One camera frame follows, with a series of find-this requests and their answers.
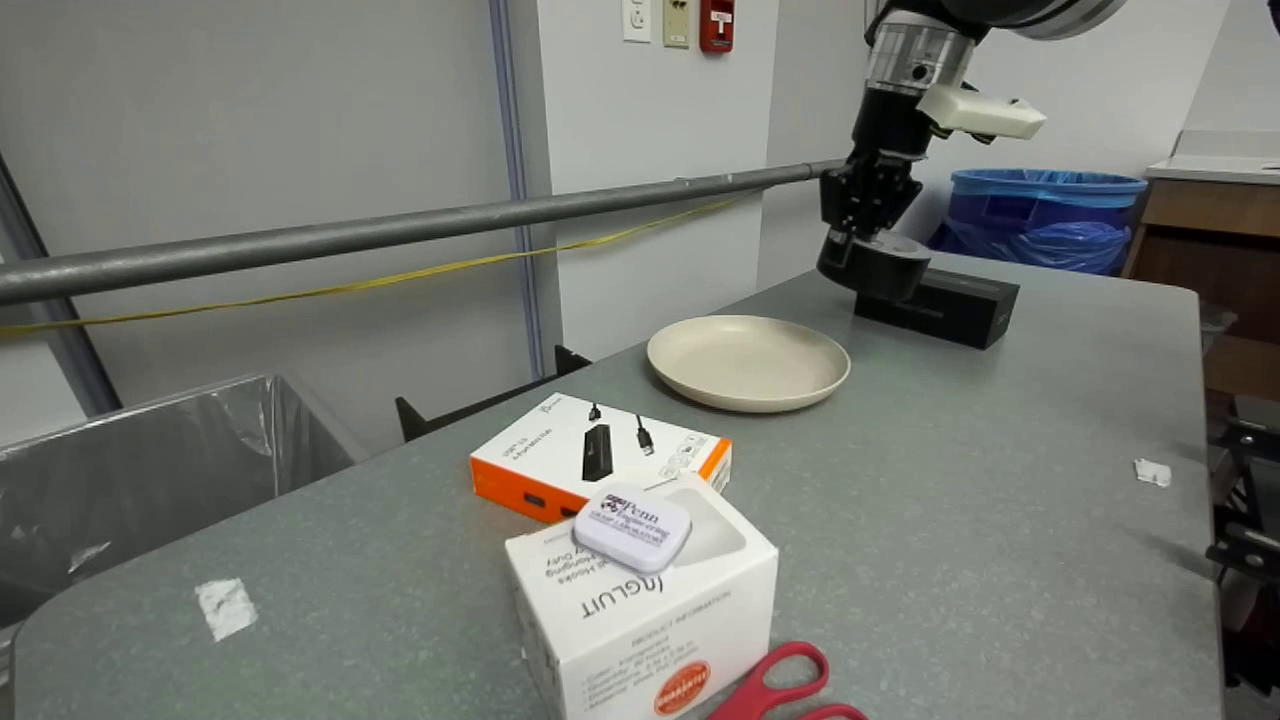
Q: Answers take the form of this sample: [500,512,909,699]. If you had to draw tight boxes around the grey metal rail pipe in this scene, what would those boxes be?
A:
[0,157,858,309]

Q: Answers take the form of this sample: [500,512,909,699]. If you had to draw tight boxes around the red fire alarm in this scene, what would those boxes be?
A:
[695,0,740,61]

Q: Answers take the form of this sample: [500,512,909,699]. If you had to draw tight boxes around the red handled scissors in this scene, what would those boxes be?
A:
[699,637,871,720]

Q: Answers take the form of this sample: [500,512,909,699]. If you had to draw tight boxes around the white wall switch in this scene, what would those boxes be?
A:
[620,0,661,49]

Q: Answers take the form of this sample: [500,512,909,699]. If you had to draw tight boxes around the white tape scrap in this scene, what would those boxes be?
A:
[1129,458,1181,494]
[193,571,263,647]

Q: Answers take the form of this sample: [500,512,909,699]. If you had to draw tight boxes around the beige wall switch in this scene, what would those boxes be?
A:
[661,0,695,53]

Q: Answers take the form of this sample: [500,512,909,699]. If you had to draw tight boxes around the black rectangular box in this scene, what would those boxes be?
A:
[854,259,1024,351]

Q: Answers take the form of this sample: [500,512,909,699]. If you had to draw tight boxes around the white round plate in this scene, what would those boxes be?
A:
[639,314,858,422]

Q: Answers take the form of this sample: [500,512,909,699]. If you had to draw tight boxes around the black masking tape roll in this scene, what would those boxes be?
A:
[811,230,936,309]

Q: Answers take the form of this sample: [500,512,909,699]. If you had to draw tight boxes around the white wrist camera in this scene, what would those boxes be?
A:
[915,80,1052,147]

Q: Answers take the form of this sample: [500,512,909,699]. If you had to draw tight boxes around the grey vertical wall post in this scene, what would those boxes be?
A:
[485,0,563,383]

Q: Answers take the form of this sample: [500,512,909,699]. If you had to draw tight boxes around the wooden cabinet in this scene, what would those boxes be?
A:
[1120,157,1280,410]

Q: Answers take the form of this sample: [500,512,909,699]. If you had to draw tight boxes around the grey plastic bin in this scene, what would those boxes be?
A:
[0,370,360,634]

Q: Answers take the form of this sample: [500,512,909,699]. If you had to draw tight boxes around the blue trash bin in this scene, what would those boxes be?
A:
[928,166,1152,280]

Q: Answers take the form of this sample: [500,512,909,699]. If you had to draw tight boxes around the black bracket behind table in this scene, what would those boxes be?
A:
[389,340,595,444]

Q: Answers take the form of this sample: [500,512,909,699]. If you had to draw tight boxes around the white cardboard box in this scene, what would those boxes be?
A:
[500,476,785,720]

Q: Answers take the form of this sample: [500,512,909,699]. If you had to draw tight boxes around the yellow cable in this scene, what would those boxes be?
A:
[0,196,751,344]

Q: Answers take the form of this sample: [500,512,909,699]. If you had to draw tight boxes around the orange and white box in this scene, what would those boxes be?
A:
[464,389,740,527]

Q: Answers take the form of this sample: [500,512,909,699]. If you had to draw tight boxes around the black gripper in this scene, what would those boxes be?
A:
[818,84,943,268]

